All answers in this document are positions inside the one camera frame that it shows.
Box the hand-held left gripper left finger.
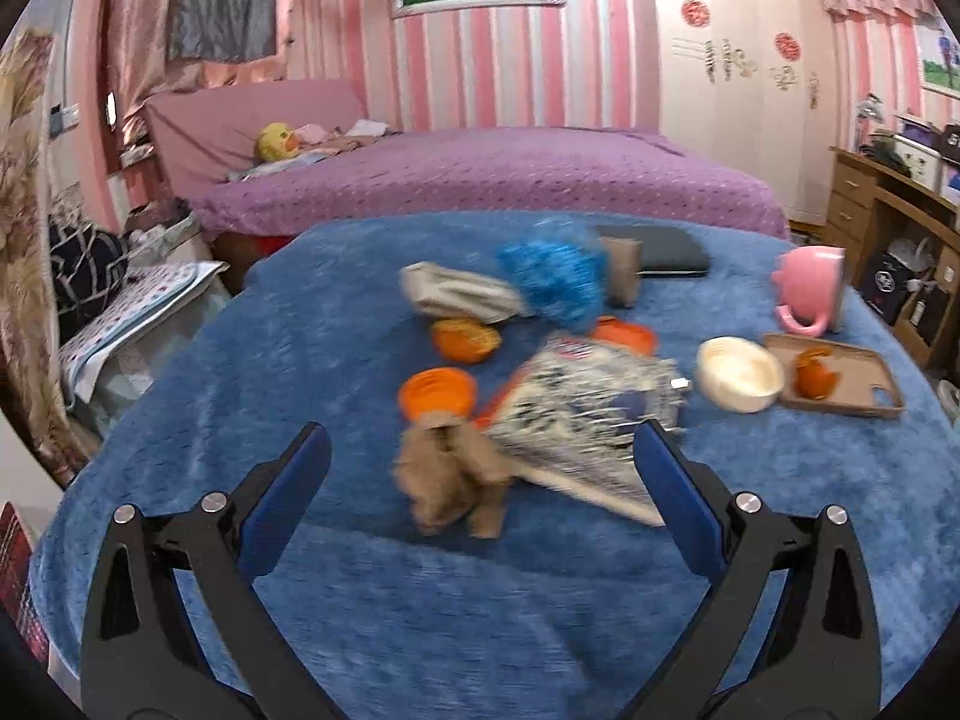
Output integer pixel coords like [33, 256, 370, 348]
[81, 422, 350, 720]

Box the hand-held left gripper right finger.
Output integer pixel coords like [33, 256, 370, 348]
[632, 418, 882, 720]

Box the silver printed snack bag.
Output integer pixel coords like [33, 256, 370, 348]
[480, 334, 689, 526]

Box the white paper bowl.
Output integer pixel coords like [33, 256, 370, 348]
[695, 337, 786, 414]

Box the orange toy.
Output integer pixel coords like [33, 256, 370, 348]
[793, 349, 836, 400]

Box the tan phone case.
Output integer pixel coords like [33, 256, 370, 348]
[763, 333, 906, 419]

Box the polka dot cloth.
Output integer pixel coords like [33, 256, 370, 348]
[58, 261, 230, 398]

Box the black phone wallet case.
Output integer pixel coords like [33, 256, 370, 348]
[596, 225, 711, 277]

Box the pink mug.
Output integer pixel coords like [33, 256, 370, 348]
[771, 244, 848, 336]

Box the black printed bag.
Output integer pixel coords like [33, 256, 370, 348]
[857, 240, 927, 323]

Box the dark patterned bag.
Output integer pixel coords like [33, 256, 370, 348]
[49, 214, 130, 316]

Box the yellow duck plush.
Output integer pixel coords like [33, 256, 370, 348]
[255, 122, 299, 164]

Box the purple bed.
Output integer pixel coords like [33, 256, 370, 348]
[187, 126, 792, 241]

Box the wooden desk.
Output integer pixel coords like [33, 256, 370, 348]
[825, 146, 960, 368]

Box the floral patterned curtain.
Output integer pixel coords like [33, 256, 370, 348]
[0, 30, 76, 481]

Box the pile of clothes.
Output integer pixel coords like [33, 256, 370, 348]
[330, 118, 391, 149]

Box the pink covered headboard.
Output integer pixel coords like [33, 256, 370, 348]
[142, 79, 368, 196]

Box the white wardrobe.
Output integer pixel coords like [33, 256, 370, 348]
[646, 0, 845, 226]

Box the white storage box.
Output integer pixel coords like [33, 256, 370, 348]
[896, 116, 947, 192]

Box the silver desk lamp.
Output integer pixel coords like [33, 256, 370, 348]
[855, 94, 890, 151]

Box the pink shiny curtain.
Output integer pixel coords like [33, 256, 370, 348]
[97, 0, 293, 155]

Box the grey hanging cloth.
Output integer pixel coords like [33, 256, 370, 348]
[166, 0, 278, 62]

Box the small framed couple photo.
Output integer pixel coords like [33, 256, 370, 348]
[913, 15, 960, 100]

